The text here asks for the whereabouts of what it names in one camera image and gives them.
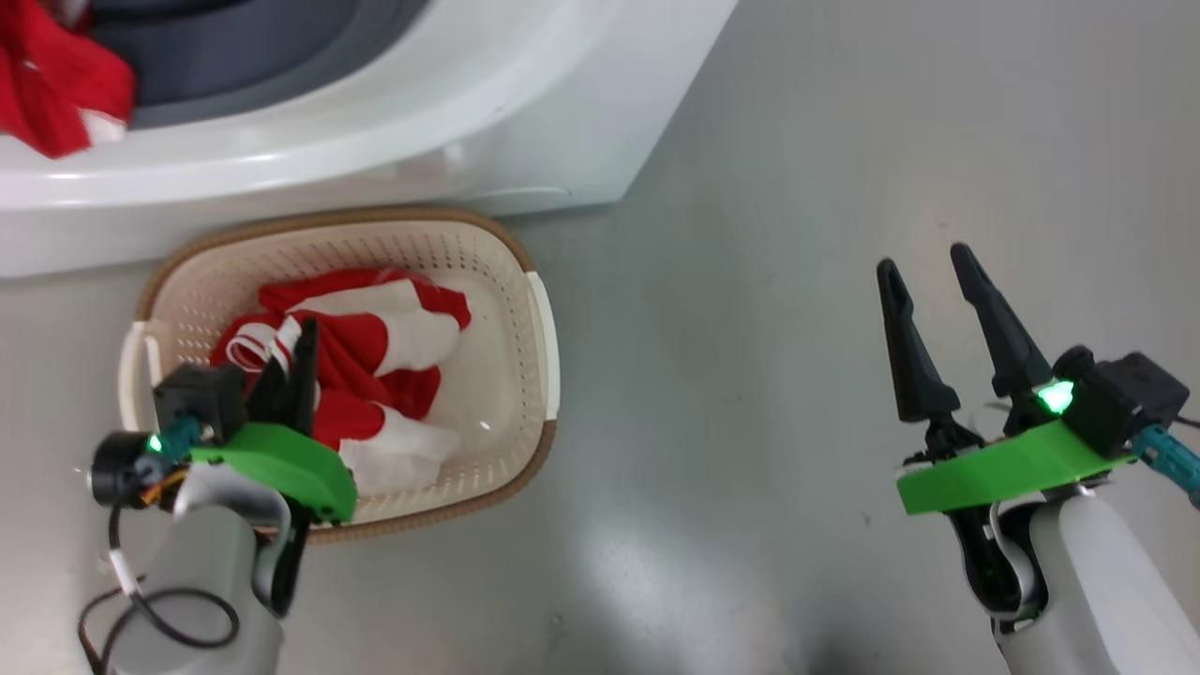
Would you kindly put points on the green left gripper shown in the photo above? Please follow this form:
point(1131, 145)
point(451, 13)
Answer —
point(291, 464)

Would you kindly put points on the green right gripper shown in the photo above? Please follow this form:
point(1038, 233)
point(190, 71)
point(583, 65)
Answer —
point(1012, 469)

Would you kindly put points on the red and white striped garment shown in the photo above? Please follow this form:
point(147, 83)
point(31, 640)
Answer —
point(356, 347)

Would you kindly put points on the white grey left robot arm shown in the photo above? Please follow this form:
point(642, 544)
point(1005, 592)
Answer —
point(197, 581)

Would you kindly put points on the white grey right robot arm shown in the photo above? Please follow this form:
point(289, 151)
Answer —
point(1106, 581)

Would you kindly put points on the cream perforated laundry basket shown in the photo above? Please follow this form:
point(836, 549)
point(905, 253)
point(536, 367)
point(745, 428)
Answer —
point(487, 375)

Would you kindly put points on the grey rubber door gasket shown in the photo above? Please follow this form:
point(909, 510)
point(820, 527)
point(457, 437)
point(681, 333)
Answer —
point(234, 56)

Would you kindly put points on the white washing machine body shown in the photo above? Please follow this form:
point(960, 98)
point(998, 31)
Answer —
point(562, 94)

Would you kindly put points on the left wrist black lit cylinder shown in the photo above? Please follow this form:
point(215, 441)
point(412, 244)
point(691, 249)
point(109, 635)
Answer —
point(117, 469)

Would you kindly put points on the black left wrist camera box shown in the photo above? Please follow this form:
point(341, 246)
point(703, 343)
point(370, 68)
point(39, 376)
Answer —
point(197, 398)

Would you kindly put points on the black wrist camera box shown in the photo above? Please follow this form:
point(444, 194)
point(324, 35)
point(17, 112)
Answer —
point(1134, 398)
point(197, 398)

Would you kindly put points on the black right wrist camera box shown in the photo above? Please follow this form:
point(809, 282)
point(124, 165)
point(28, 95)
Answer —
point(1134, 398)

